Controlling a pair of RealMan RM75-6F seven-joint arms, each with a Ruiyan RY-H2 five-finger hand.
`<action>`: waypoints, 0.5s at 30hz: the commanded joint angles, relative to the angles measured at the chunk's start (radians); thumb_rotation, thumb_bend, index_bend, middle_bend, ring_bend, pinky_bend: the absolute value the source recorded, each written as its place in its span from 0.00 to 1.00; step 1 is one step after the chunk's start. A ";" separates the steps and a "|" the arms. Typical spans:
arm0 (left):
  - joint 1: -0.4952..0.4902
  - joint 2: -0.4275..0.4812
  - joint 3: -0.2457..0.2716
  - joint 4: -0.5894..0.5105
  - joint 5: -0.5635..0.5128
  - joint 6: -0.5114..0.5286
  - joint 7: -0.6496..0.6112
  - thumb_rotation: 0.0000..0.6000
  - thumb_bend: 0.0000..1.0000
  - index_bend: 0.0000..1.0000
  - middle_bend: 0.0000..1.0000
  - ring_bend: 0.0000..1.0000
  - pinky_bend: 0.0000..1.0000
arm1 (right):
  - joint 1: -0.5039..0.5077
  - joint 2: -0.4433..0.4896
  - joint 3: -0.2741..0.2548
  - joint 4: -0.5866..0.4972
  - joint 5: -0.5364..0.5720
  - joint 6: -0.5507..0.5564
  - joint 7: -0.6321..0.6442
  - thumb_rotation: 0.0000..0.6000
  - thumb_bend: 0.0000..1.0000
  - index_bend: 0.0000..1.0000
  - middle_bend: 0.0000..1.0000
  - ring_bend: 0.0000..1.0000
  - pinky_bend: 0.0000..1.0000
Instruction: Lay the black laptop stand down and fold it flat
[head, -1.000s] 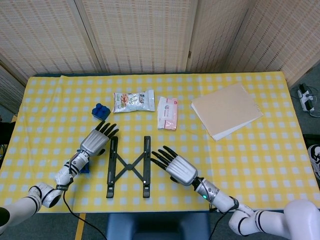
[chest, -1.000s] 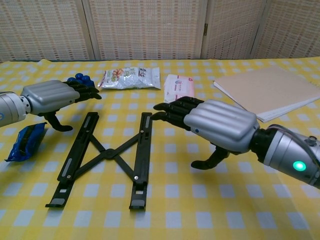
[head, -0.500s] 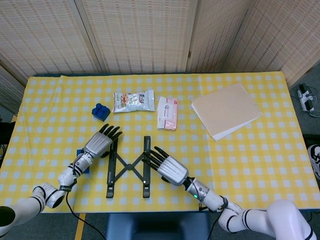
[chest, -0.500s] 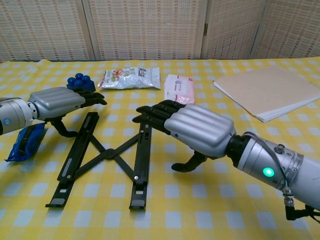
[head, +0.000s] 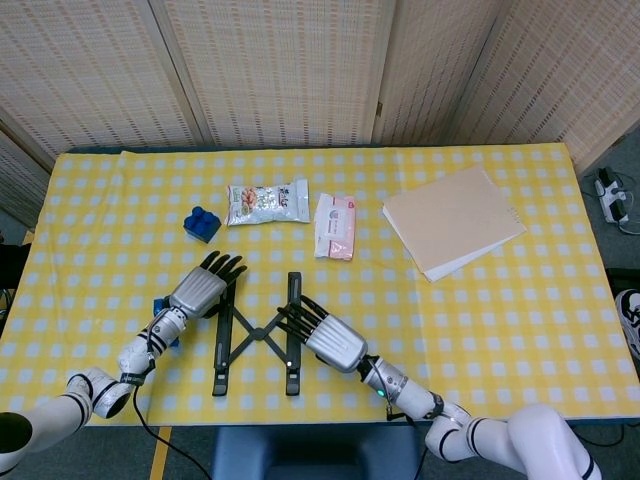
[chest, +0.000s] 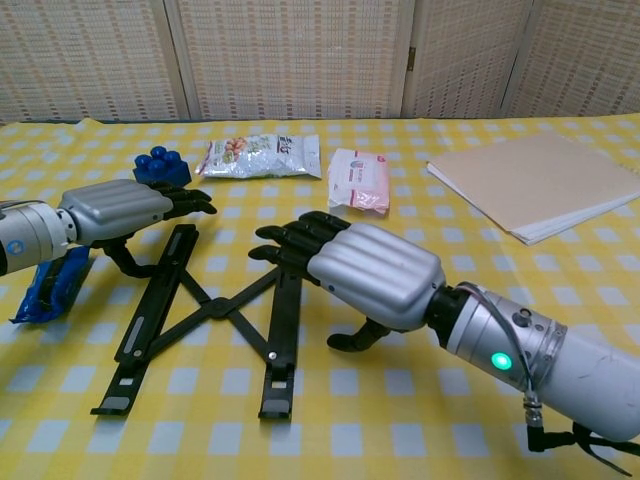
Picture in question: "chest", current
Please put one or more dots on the blue toy building block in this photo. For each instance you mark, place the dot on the blue toy building block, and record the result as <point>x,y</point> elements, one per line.
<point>160,167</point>

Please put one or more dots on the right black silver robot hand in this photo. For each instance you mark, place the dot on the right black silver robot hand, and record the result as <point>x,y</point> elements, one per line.
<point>380,275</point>

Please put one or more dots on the white snack bag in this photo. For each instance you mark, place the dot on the white snack bag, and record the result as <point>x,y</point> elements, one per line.
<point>260,160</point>

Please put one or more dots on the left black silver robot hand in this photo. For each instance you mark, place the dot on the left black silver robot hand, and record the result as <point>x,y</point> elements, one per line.
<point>115,207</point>

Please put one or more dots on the pink white wet wipes pack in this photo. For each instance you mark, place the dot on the pink white wet wipes pack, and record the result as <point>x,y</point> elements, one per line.
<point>357,180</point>

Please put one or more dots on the brass screen hinge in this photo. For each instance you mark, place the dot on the brass screen hinge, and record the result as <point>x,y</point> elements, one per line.
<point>412,55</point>

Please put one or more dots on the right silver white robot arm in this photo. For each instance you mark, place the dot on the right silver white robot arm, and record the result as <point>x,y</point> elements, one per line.
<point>575,370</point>

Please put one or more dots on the woven beige folding screen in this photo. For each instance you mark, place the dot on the woven beige folding screen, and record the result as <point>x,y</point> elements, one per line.
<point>290,60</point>

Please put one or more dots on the blue cookie packet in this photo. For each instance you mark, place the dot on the blue cookie packet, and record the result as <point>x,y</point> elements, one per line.
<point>45,295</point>

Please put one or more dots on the tan cover paper pad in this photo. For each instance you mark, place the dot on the tan cover paper pad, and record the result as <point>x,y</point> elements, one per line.
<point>540,185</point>

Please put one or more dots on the black folding laptop stand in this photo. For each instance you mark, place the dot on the black folding laptop stand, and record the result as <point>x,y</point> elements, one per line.
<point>220,307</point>

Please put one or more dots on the yellow white checked tablecloth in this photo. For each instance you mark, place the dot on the yellow white checked tablecloth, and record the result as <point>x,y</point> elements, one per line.
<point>400,400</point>

